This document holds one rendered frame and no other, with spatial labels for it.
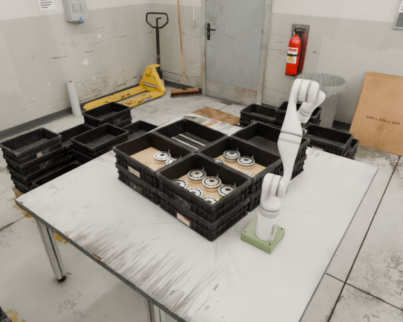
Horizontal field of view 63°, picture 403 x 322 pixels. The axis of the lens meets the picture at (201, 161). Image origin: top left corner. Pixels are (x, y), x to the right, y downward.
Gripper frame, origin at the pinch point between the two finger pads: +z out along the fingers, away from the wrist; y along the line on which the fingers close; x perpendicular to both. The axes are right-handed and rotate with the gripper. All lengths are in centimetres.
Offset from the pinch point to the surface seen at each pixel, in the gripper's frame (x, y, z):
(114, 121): 57, 143, 114
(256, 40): -171, 205, 121
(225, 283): 82, -51, -1
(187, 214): 78, -13, 8
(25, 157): 141, 118, 90
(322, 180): -12.3, -27.9, 20.8
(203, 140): 33, 37, 32
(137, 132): 40, 130, 125
